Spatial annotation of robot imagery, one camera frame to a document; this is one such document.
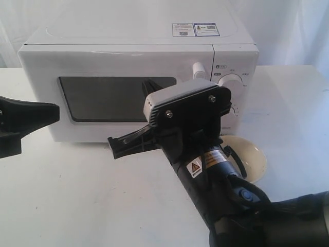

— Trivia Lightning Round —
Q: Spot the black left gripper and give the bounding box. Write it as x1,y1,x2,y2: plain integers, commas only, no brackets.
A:
0,97,60,158

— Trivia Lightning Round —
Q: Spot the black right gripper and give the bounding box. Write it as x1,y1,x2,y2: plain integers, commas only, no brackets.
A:
107,80,222,166

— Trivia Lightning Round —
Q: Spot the white microwave door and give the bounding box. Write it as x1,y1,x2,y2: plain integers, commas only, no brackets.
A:
18,44,214,143

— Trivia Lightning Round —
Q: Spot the cream ceramic bowl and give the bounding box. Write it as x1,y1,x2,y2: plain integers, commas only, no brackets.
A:
221,135,267,184

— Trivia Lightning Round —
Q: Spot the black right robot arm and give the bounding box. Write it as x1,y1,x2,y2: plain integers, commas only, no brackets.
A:
108,79,328,246

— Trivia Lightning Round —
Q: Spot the white microwave oven body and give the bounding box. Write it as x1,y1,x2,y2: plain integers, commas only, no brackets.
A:
23,7,259,135

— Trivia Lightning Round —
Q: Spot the lower white control knob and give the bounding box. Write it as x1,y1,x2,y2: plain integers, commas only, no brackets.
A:
228,104,237,122

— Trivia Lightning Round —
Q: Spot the white control knob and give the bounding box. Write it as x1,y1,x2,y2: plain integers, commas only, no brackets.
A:
228,104,237,122
218,74,244,100

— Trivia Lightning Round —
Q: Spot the left warning label sticker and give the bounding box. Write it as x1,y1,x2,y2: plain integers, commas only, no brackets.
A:
172,23,195,37

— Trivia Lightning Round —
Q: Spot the warning label sticker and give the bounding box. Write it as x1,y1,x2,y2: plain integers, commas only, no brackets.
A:
172,23,195,37
193,23,220,37

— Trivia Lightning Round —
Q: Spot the upper white control knob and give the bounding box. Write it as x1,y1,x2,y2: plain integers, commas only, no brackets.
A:
218,74,244,100

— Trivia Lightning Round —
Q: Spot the right warning label sticker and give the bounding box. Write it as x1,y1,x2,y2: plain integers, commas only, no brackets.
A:
193,23,220,37

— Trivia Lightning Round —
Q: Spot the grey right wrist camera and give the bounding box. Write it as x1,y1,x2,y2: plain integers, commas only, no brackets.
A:
143,79,231,128

